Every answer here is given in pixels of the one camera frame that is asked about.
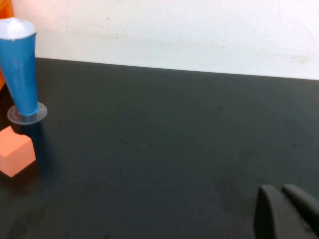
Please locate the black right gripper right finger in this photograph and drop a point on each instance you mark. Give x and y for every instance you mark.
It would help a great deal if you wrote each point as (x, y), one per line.
(306, 204)

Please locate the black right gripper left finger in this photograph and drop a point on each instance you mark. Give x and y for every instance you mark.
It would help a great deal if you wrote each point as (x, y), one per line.
(274, 216)

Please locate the orange foam cube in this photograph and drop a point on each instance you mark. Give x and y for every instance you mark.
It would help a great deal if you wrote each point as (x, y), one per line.
(15, 152)

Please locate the blue cone cup clear base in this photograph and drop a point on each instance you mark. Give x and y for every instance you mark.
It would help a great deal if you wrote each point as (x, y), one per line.
(20, 74)

